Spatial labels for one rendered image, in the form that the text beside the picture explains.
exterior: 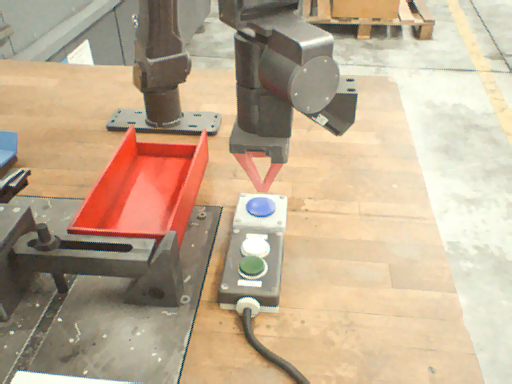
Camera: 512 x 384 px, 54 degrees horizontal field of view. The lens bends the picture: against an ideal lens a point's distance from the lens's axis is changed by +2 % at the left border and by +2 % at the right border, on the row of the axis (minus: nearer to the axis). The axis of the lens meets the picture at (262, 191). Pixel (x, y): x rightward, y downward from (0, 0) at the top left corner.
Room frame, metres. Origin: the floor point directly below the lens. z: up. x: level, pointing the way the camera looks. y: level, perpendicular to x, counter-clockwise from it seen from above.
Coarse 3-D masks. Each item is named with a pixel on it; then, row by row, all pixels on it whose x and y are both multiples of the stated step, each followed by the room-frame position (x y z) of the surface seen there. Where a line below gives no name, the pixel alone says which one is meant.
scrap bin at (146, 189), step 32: (128, 160) 0.64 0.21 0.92; (160, 160) 0.67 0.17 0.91; (192, 160) 0.59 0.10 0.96; (96, 192) 0.52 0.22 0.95; (128, 192) 0.58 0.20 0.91; (160, 192) 0.58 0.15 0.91; (192, 192) 0.56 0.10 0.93; (96, 224) 0.50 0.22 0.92; (128, 224) 0.51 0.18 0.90; (160, 224) 0.51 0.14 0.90
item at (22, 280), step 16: (32, 224) 0.45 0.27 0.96; (16, 240) 0.41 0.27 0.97; (0, 256) 0.38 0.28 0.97; (0, 272) 0.37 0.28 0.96; (16, 272) 0.40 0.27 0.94; (32, 272) 0.42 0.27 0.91; (0, 288) 0.37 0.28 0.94; (16, 288) 0.39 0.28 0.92; (0, 304) 0.36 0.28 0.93; (16, 304) 0.38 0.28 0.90; (0, 320) 0.36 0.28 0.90
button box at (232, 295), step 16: (240, 240) 0.45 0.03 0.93; (272, 240) 0.45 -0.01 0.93; (240, 256) 0.43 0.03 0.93; (272, 256) 0.43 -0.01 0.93; (224, 272) 0.40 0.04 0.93; (240, 272) 0.40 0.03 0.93; (272, 272) 0.40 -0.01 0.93; (224, 288) 0.37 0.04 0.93; (240, 288) 0.38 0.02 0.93; (256, 288) 0.38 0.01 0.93; (272, 288) 0.37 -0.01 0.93; (224, 304) 0.37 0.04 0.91; (240, 304) 0.36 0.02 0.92; (256, 304) 0.36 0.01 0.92; (272, 304) 0.37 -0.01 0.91; (272, 352) 0.31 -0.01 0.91; (288, 368) 0.29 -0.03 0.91
